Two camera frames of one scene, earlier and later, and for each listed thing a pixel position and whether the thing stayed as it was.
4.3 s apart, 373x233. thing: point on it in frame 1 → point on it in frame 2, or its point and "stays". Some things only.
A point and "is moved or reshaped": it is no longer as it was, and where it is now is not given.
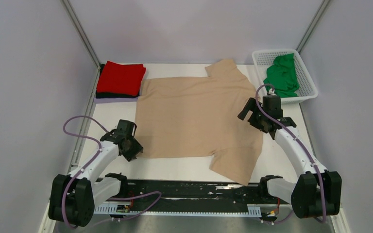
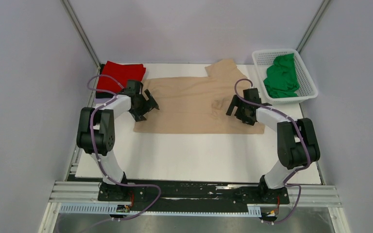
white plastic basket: [262, 59] stays
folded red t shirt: [121, 78] stays
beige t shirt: [185, 116] is moved or reshaped
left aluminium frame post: [77, 25] stays
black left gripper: [137, 147] → [149, 105]
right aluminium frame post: [313, 24] stays
